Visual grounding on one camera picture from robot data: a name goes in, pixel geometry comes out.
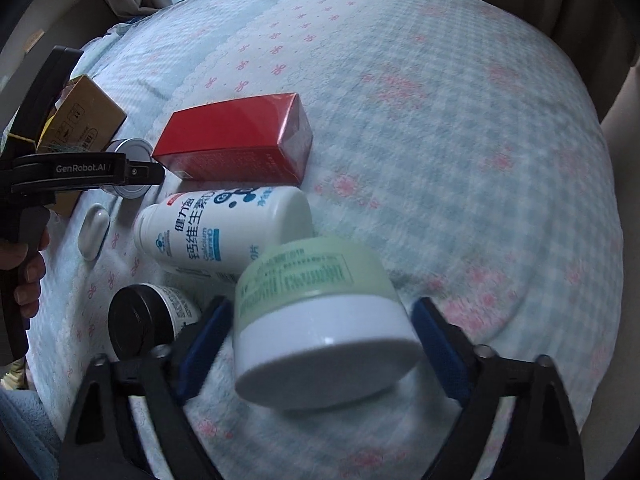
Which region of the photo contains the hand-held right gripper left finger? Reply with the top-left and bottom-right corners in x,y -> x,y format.
59,295 -> 232,480

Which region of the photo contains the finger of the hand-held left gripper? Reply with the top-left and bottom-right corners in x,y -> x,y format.
123,159 -> 166,187

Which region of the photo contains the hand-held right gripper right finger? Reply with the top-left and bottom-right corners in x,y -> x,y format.
411,297 -> 587,480

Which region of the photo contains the green jar with white lid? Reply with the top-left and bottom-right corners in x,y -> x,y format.
233,237 -> 422,410

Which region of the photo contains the person's left hand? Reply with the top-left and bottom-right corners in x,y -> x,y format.
0,226 -> 51,319

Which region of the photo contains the small silver tin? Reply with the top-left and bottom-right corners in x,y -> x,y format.
101,138 -> 156,199

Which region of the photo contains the black lidded jar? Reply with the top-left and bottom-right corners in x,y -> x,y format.
108,283 -> 203,360

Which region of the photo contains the brown cardboard box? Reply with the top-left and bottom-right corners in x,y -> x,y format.
34,74 -> 128,218

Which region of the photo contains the white earbuds case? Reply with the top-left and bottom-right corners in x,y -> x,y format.
78,203 -> 111,261

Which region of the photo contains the white supplement bottle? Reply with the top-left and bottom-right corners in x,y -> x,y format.
133,185 -> 314,277

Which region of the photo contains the red box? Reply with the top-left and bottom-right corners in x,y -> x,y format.
151,92 -> 314,184

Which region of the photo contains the checkered floral blanket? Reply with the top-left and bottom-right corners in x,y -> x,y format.
22,0 -> 626,480

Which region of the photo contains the brown curtain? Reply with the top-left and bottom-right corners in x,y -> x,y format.
427,0 -> 640,126

